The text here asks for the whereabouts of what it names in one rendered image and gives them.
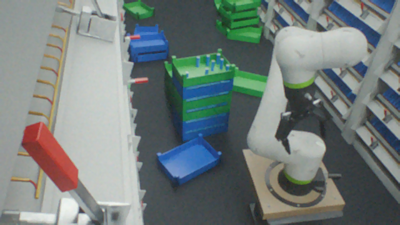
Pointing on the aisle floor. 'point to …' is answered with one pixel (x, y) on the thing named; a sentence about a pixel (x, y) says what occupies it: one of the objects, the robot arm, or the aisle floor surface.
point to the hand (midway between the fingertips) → (305, 142)
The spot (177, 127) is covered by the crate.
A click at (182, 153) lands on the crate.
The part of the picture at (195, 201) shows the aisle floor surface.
